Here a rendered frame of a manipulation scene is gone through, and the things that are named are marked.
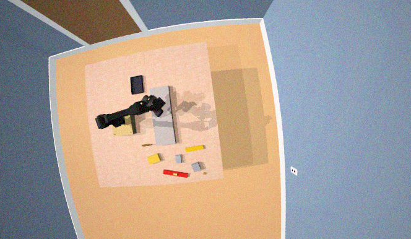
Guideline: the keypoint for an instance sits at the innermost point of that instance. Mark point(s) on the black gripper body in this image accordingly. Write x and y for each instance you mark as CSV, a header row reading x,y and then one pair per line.
x,y
158,110

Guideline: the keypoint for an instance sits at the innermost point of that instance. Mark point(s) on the grey flat panel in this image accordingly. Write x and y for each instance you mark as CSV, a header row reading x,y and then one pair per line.
x,y
164,128

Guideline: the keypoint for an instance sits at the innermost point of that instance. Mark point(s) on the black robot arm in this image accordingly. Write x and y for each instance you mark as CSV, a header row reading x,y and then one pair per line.
x,y
117,118

